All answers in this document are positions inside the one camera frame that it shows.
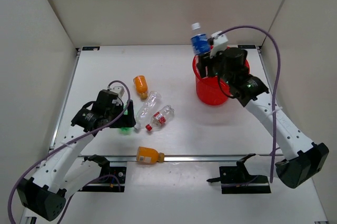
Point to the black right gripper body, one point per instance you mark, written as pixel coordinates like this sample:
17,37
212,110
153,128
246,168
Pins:
216,68

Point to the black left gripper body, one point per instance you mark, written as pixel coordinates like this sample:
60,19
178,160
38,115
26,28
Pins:
112,114

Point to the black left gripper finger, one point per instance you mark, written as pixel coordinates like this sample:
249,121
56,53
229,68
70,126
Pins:
130,119
122,122

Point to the green plastic soda bottle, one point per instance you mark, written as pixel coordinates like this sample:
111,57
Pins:
125,130

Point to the blue label water bottle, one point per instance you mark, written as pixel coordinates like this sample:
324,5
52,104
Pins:
199,40

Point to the clear bottle red label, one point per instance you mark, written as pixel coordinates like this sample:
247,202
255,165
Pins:
160,119

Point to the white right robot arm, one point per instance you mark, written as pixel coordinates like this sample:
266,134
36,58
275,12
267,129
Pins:
302,157

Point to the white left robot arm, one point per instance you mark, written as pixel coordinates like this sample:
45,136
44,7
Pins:
49,188

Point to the red mesh plastic bin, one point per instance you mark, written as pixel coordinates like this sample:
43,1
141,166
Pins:
211,90

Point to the dark label sticker right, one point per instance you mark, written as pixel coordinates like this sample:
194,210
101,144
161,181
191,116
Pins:
247,46

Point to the dark label sticker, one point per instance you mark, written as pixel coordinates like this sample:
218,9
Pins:
90,48
247,46

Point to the large clear plastic bottle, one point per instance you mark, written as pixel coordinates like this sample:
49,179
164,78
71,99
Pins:
147,110

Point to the orange juice bottle near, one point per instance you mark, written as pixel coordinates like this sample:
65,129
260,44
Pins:
149,156

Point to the orange juice bottle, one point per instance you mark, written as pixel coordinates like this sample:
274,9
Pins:
141,86
149,156

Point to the orange juice bottle far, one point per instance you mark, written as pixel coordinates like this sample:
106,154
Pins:
141,86

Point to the dark label sticker left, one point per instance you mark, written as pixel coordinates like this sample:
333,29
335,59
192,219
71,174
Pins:
90,48

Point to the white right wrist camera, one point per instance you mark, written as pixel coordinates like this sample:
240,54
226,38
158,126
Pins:
218,41

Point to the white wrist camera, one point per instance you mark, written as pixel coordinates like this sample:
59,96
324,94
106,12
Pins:
218,41
118,90

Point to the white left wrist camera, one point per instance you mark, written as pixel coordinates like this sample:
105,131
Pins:
118,90

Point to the aluminium table left rail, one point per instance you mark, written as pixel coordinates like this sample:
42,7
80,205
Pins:
63,105

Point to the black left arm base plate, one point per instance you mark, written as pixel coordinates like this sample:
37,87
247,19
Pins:
112,180

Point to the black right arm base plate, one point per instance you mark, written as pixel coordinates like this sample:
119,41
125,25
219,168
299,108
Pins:
237,180

